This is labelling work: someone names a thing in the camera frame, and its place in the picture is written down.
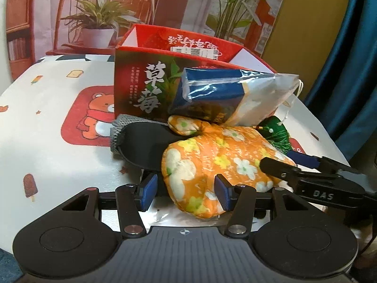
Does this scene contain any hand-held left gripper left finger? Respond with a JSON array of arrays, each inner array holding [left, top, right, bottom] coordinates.
[[60, 173, 159, 239]]

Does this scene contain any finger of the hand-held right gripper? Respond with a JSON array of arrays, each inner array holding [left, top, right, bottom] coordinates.
[[260, 157, 302, 183], [287, 150, 361, 175]]

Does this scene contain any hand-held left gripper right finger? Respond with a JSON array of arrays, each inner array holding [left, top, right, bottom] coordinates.
[[214, 175, 299, 239]]

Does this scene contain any green tassel ornament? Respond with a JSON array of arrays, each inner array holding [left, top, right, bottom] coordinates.
[[255, 115, 293, 157]]

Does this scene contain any orange floral cloth pouch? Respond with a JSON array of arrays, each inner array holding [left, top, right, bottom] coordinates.
[[161, 115, 296, 220]]

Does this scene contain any black cloth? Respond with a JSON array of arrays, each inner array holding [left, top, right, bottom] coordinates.
[[116, 123, 177, 173]]

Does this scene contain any grey knit headband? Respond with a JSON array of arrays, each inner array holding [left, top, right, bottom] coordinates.
[[110, 113, 148, 151]]

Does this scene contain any tissue pack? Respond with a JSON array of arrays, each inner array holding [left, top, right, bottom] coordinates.
[[168, 67, 304, 127]]

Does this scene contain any red strawberry print box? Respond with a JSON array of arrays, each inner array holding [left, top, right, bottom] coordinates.
[[114, 24, 279, 124]]

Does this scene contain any blue curtain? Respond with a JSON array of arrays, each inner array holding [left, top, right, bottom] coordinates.
[[303, 0, 377, 166]]

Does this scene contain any bear print tablecloth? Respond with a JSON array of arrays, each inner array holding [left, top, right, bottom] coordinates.
[[0, 54, 351, 254]]

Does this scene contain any printed room scene backdrop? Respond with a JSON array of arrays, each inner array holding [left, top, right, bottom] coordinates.
[[6, 0, 291, 80]]

